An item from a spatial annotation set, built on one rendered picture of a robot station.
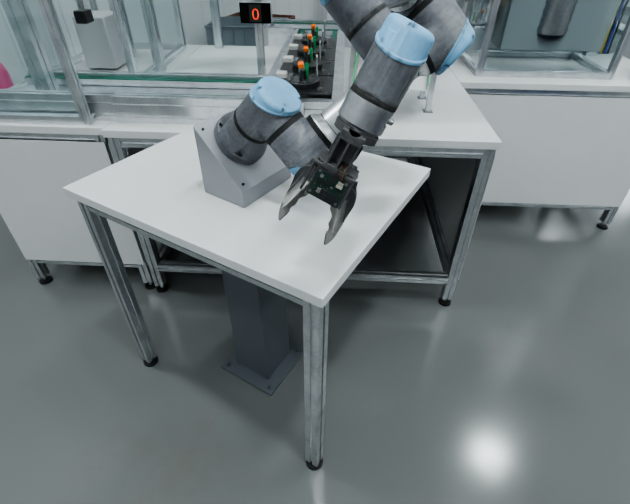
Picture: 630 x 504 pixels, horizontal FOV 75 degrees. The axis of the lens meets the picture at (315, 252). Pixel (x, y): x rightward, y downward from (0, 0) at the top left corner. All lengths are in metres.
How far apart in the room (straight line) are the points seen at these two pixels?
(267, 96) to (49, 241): 1.55
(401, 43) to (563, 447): 1.58
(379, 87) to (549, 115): 2.01
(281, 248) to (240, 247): 0.10
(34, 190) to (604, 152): 2.85
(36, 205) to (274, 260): 1.45
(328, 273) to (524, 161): 1.88
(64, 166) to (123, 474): 1.21
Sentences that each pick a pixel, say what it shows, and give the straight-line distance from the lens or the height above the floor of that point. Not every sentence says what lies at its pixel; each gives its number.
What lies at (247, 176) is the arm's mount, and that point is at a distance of 1.18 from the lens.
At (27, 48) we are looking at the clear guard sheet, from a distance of 1.91.
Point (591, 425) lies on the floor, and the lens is 1.99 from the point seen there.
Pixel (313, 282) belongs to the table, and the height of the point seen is 0.86.
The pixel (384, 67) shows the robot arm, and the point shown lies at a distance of 0.61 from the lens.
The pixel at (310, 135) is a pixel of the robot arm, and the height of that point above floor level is 1.08.
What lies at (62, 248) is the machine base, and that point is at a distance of 2.32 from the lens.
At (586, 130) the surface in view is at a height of 0.63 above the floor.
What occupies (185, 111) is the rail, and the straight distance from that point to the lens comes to 1.75.
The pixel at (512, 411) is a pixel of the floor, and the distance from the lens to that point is 1.88.
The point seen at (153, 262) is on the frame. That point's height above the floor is 0.20.
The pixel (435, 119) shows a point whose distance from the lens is 1.83.
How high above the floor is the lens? 1.48
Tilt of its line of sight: 39 degrees down
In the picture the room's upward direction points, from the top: straight up
